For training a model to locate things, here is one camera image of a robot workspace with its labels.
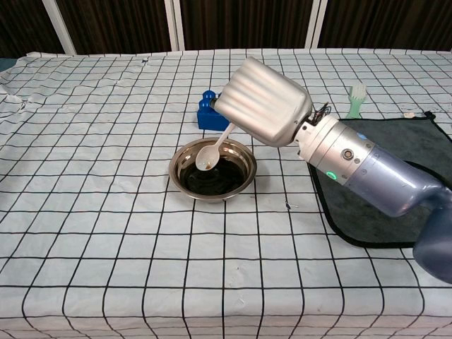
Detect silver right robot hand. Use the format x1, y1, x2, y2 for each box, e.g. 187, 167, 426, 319
211, 56, 314, 148

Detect white plastic spoon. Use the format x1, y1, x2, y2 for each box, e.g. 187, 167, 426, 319
194, 122, 237, 172

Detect stainless steel bowl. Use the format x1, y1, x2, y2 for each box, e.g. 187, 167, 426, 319
168, 137, 258, 206

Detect blue toy building block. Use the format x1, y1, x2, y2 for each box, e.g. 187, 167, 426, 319
196, 90, 231, 131

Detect green brush white bristles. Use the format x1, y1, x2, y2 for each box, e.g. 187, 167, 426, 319
345, 83, 368, 120

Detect dark grey cloth mat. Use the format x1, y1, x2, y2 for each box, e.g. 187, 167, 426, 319
306, 110, 452, 249

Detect white black-checked tablecloth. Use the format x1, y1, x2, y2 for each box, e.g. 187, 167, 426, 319
0, 47, 452, 339

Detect white partition frame post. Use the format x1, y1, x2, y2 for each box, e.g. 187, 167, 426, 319
303, 0, 328, 50
163, 0, 186, 51
41, 0, 77, 56

